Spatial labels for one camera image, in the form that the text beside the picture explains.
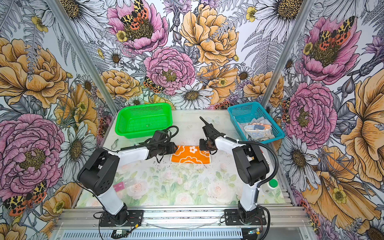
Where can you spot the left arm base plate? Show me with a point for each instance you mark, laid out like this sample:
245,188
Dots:
125,218

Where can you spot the pink clear plastic strip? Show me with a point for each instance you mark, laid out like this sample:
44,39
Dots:
124,184

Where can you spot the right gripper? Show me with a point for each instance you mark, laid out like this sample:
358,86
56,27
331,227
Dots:
202,146

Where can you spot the white bottle green cap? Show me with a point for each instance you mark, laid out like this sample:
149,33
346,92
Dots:
270,186

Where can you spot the teal plastic basket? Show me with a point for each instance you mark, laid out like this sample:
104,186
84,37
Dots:
244,113

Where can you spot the green plastic basket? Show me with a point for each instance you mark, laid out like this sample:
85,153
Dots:
143,120

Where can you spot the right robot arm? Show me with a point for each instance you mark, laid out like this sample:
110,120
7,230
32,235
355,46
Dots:
256,164

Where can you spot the orange white patterned towel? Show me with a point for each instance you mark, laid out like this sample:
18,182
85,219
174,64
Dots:
191,155

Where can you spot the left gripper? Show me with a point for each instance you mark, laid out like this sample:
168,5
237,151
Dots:
171,149

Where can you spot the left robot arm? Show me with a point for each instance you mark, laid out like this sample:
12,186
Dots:
98,173

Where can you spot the grey blue towel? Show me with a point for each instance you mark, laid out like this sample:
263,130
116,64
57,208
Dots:
258,130

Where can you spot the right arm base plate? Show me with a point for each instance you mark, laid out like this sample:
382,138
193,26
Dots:
239,217

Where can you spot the metal tongs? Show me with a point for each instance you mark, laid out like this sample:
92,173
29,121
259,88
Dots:
114,145

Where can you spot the aluminium front rail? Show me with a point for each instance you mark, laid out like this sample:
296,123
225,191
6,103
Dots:
178,217

